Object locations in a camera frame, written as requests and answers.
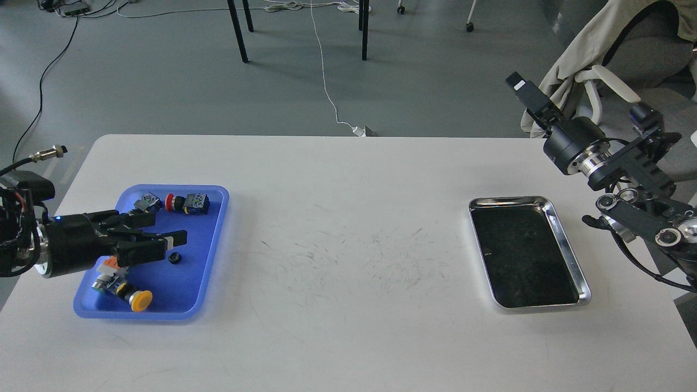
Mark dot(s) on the silver metal tray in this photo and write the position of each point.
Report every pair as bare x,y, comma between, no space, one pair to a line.
527,276

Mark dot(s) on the yellow push button switch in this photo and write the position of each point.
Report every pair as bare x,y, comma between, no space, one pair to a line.
138,299

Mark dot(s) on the green push button switch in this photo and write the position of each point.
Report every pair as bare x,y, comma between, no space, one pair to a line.
148,203

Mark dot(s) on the grey office chair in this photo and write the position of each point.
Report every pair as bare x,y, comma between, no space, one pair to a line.
647,54

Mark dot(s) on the white power adapter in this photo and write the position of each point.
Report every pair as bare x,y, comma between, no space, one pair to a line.
363,131

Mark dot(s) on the red push button switch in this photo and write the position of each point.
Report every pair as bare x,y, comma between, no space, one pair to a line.
191,204

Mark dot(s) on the beige jacket on chair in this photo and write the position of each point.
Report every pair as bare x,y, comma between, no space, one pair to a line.
594,41

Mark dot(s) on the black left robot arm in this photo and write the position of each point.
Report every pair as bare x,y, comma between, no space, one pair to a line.
23,207

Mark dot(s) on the blue plastic tray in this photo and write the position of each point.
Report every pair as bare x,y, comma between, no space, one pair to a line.
179,290

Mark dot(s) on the black table leg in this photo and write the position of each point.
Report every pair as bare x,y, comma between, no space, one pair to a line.
236,22
363,25

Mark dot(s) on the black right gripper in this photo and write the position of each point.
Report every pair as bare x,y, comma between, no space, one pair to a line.
570,142

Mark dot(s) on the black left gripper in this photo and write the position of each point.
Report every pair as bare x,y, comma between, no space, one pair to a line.
73,243

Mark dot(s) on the black table leg right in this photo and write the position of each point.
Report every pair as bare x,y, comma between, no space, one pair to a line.
363,25

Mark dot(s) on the black table leg left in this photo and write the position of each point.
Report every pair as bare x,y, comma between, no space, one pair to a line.
236,22

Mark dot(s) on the orange white connector block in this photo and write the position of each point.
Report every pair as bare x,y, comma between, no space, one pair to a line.
110,269

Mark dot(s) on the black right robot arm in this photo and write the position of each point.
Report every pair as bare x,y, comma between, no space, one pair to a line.
637,195

